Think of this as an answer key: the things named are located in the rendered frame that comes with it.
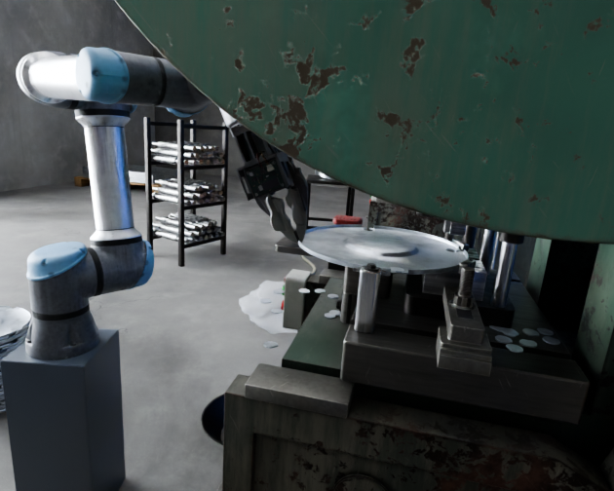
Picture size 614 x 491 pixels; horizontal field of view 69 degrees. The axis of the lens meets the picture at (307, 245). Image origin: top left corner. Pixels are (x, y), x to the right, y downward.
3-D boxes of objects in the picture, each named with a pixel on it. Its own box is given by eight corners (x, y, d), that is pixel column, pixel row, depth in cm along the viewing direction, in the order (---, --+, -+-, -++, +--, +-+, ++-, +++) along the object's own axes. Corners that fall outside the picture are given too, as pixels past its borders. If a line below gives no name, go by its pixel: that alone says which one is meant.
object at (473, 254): (422, 292, 71) (426, 264, 70) (421, 265, 85) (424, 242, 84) (481, 301, 69) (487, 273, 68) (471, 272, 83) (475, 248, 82)
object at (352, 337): (338, 380, 61) (342, 340, 60) (370, 279, 104) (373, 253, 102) (581, 426, 55) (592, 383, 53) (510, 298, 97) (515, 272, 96)
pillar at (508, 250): (491, 306, 67) (509, 214, 63) (489, 301, 69) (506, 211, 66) (507, 308, 67) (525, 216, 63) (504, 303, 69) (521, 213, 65)
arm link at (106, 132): (80, 293, 109) (50, 57, 101) (138, 281, 120) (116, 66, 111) (100, 301, 101) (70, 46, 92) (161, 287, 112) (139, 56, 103)
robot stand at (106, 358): (19, 529, 107) (-1, 360, 96) (60, 472, 125) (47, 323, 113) (95, 534, 107) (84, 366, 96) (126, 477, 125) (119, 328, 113)
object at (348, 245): (298, 268, 64) (298, 263, 64) (297, 224, 92) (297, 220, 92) (497, 280, 65) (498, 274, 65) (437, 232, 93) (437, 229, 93)
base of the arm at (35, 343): (10, 358, 97) (5, 315, 94) (50, 326, 112) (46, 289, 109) (80, 362, 97) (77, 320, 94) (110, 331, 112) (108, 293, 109)
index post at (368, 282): (353, 331, 63) (360, 265, 60) (356, 322, 65) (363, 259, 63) (373, 334, 62) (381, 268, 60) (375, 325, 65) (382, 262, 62)
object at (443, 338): (437, 367, 54) (449, 287, 52) (433, 314, 70) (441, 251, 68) (489, 376, 53) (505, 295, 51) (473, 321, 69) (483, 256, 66)
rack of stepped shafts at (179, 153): (185, 268, 298) (185, 120, 274) (141, 253, 322) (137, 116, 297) (230, 255, 333) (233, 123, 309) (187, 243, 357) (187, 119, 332)
